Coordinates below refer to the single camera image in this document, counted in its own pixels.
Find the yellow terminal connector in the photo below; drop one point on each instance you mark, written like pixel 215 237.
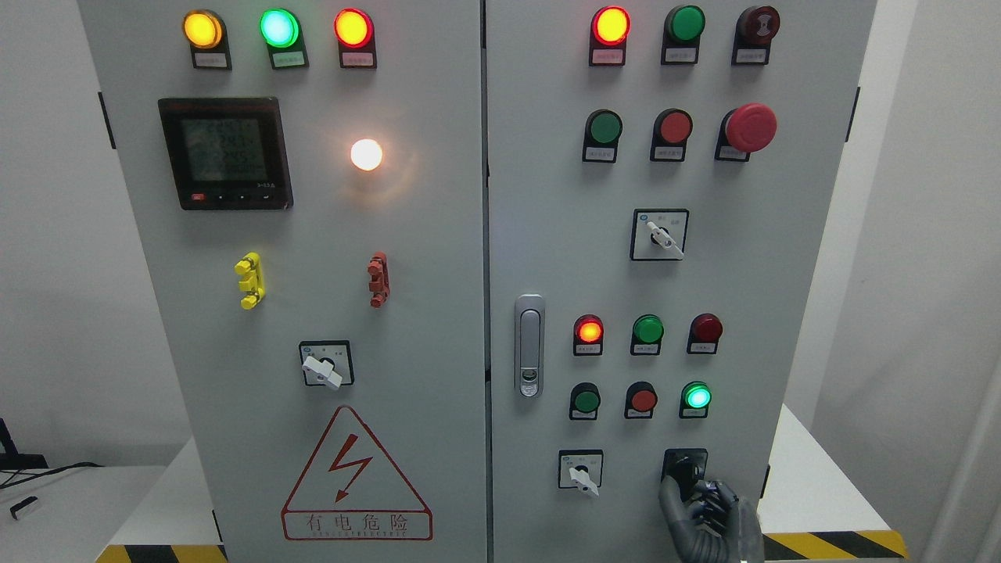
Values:
pixel 251 280

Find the dark red buzzer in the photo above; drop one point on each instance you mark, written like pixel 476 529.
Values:
pixel 755 30

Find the grey left cabinet door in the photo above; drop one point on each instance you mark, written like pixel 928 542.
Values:
pixel 419 359

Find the white selector switch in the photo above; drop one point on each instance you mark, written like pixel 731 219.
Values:
pixel 581 470
pixel 659 234

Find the red terminal connector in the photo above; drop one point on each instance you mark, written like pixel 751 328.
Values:
pixel 379 285

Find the black rotary knob switch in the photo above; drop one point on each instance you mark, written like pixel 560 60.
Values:
pixel 686 466

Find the red lit lamp left door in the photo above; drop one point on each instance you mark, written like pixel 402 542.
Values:
pixel 355 36

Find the green push button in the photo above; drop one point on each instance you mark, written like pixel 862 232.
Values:
pixel 603 129
pixel 585 402

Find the small white black dongle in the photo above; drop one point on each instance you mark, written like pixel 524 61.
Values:
pixel 22 508

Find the red electric warning sticker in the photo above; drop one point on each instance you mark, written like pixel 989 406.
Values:
pixel 352 489

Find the red lamp lower right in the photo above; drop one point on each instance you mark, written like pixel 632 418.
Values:
pixel 705 332

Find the black device on desk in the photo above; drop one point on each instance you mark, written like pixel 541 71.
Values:
pixel 12 459

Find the red lit lamp top right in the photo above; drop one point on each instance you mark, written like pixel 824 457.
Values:
pixel 608 40

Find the grey cabinet door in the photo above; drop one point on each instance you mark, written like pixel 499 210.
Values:
pixel 419 359
pixel 561 228

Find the white glowing lamp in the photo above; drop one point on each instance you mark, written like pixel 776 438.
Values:
pixel 366 154

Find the red push button lower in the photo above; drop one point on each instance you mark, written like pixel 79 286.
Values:
pixel 640 401

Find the red lit lamp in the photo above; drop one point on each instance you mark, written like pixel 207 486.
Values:
pixel 588 336
pixel 608 40

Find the white selector switch lower right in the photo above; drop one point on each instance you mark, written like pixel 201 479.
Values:
pixel 581 470

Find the grey right cabinet door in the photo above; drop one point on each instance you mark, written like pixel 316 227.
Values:
pixel 561 228

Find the green lamp lower middle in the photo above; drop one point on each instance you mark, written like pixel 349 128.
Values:
pixel 647 334

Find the dark grey robotic hand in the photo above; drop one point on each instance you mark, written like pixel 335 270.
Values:
pixel 713 525

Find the green lit indicator lamp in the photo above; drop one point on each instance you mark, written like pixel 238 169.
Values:
pixel 283 37

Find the silver door handle lock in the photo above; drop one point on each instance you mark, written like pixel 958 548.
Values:
pixel 530 318

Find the red lit lamp lower left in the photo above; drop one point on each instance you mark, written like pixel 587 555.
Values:
pixel 588 336

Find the green push button lower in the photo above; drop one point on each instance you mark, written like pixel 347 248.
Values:
pixel 585 402

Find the green lamp top right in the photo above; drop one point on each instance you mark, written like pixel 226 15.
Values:
pixel 681 35

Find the white selector switch upper right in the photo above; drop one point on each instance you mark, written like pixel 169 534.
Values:
pixel 659 234

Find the white selector switch left door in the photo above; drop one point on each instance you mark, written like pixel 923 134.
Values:
pixel 327 363

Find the red push button upper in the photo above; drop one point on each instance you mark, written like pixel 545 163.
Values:
pixel 671 130

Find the red push button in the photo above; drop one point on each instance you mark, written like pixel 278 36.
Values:
pixel 671 130
pixel 640 401

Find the yellow indicator lamp top left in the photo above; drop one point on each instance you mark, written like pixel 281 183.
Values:
pixel 207 36

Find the green push button upper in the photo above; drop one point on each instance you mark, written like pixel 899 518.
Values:
pixel 603 129

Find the green lamp bottom right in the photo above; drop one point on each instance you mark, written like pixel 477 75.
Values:
pixel 695 400

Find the red emergency stop button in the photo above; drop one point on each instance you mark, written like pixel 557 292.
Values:
pixel 744 130

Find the black digital power meter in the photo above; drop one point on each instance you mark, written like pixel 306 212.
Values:
pixel 227 154

